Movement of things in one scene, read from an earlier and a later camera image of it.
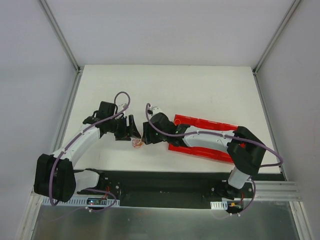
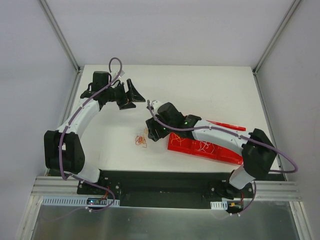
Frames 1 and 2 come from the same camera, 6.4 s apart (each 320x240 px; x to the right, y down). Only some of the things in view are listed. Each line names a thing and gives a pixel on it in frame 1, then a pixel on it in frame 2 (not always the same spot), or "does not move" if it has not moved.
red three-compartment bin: x=220 y=155 does not move
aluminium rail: x=277 y=190 does not move
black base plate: x=173 y=188 does not move
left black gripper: x=126 y=127 → x=124 y=93
